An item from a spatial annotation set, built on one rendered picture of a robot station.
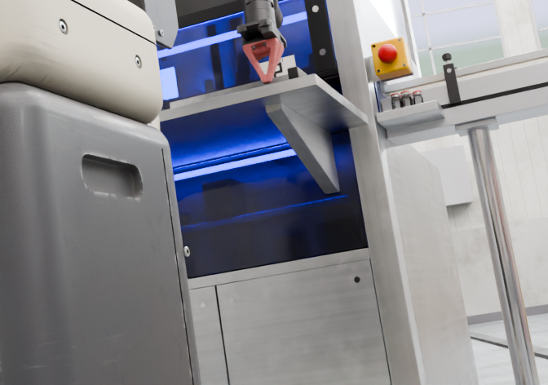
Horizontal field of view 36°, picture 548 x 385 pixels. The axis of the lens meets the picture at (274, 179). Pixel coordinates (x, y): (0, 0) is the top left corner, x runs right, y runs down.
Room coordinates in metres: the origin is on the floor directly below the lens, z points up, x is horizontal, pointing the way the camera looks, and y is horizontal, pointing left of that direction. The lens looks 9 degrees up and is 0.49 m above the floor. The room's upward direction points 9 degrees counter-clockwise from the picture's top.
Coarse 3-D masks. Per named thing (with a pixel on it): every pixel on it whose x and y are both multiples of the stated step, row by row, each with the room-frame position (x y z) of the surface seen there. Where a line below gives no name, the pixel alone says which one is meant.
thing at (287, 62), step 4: (288, 56) 1.80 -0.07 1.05; (292, 56) 1.80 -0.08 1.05; (280, 60) 1.80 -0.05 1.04; (284, 60) 1.80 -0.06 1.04; (288, 60) 1.80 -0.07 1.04; (292, 60) 1.80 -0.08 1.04; (260, 64) 1.82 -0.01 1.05; (264, 64) 1.82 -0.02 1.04; (284, 64) 1.80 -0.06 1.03; (288, 64) 1.80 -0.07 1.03; (292, 64) 1.80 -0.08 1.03; (264, 68) 1.82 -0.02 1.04; (276, 68) 1.81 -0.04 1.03; (284, 68) 1.80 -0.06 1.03; (288, 68) 1.80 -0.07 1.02; (264, 72) 1.82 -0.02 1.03; (284, 72) 1.80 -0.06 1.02; (276, 76) 1.81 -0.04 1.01
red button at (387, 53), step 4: (384, 44) 1.71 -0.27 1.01; (388, 44) 1.70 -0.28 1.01; (380, 48) 1.70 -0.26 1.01; (384, 48) 1.70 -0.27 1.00; (388, 48) 1.70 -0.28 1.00; (392, 48) 1.70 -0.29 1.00; (380, 52) 1.70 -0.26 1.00; (384, 52) 1.70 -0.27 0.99; (388, 52) 1.70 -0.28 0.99; (392, 52) 1.70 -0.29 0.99; (396, 52) 1.70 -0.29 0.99; (380, 56) 1.71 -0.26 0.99; (384, 56) 1.70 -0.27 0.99; (388, 56) 1.70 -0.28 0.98; (392, 56) 1.70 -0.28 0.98; (396, 56) 1.71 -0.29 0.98; (384, 60) 1.70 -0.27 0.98; (388, 60) 1.70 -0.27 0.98; (392, 60) 1.71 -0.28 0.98
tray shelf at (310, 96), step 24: (240, 96) 1.41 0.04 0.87; (264, 96) 1.40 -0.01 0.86; (288, 96) 1.42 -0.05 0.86; (312, 96) 1.45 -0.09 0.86; (336, 96) 1.50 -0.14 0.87; (168, 120) 1.46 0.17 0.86; (192, 120) 1.49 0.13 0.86; (216, 120) 1.51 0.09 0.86; (240, 120) 1.54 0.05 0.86; (264, 120) 1.57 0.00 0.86; (312, 120) 1.64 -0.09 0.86; (336, 120) 1.67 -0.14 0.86; (360, 120) 1.70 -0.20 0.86; (192, 144) 1.69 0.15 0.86; (216, 144) 1.72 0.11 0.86; (240, 144) 1.76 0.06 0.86; (264, 144) 1.80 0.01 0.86
